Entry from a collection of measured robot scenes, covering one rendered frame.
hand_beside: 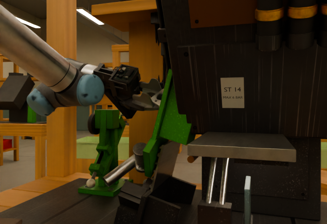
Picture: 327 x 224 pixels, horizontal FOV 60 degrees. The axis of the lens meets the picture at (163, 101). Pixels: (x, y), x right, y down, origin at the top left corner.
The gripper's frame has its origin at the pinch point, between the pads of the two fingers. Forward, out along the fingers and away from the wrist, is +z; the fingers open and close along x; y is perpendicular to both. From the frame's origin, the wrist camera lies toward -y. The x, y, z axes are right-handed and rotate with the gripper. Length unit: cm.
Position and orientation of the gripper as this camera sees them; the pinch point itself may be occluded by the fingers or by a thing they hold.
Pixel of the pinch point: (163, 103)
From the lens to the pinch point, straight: 76.5
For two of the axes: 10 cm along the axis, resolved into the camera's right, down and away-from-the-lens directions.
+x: 4.0, -6.8, 6.2
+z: 9.1, 2.6, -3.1
